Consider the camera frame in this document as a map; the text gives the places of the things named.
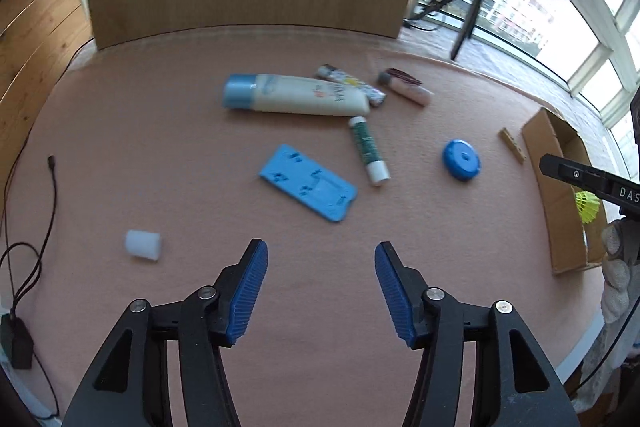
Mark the wooden plank panel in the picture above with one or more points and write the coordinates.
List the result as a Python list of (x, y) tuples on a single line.
[(35, 37)]

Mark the person's right hand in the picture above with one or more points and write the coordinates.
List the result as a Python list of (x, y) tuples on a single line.
[(617, 287)]

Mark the black power adapter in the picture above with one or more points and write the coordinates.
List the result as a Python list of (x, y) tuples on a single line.
[(17, 342)]

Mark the white window frame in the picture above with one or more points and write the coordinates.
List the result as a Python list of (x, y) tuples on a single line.
[(607, 44)]

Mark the white sunscreen tube blue cap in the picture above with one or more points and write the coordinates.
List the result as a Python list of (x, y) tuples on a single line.
[(300, 96)]

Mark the small pale pink bottle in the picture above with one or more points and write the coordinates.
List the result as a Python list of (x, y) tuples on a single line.
[(410, 93)]

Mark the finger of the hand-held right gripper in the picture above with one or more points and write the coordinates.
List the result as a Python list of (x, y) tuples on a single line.
[(570, 174)]

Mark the black tripod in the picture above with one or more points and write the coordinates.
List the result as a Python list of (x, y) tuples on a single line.
[(467, 24)]

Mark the green white lip balm stick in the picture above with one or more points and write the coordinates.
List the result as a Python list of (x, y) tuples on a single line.
[(367, 149)]

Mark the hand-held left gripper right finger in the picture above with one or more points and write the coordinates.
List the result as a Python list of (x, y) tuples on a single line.
[(395, 292)]

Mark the small white plastic cap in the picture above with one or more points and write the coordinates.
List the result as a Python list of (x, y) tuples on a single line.
[(142, 245)]

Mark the yellow shuttlecock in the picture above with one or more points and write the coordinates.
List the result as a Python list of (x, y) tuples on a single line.
[(587, 207)]

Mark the wooden clothespin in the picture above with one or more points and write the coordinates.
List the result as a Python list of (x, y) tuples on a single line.
[(512, 146)]

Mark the round blue tape measure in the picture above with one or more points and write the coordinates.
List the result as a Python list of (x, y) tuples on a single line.
[(461, 159)]

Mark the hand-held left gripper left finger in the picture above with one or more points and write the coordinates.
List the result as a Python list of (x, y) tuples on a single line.
[(247, 292)]

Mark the patterned slim tube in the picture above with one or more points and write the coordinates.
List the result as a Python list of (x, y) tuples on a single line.
[(350, 82)]

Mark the blue plastic plate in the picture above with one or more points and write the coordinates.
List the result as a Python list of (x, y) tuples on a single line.
[(310, 182)]

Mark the cardboard box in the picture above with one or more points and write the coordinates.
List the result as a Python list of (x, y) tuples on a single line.
[(555, 187)]

